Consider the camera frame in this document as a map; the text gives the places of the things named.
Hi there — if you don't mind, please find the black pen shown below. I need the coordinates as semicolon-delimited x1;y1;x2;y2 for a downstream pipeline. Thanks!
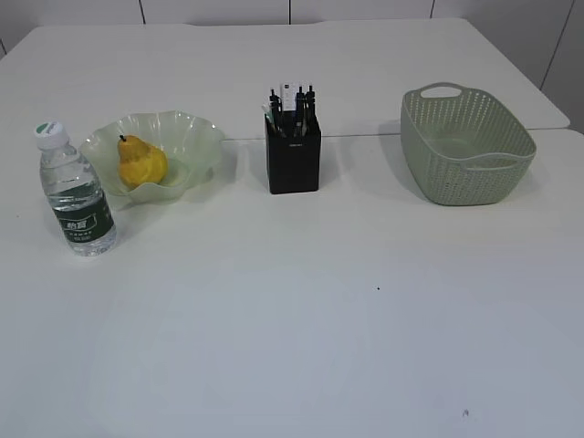
305;85;318;134
293;86;306;138
269;89;286;138

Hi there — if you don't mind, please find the teal utility knife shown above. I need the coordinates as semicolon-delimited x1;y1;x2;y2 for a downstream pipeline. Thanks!
262;104;279;135

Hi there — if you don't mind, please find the transparent plastic ruler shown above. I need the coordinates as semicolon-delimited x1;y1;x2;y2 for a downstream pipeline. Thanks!
280;82;298;111

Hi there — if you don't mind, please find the yellow pear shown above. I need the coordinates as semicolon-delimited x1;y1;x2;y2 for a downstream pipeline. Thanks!
118;134;169;190

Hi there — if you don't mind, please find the clear water bottle green label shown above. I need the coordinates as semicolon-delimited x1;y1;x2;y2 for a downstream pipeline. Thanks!
35;121;117;256

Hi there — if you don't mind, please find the black square pen holder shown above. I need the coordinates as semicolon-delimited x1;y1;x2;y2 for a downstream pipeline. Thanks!
265;118;321;194

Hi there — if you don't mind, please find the green wavy glass plate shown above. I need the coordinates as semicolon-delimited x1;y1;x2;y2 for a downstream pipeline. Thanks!
79;110;225;203

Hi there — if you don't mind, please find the green woven plastic basket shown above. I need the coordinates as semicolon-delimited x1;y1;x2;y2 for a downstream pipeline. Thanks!
401;82;537;206

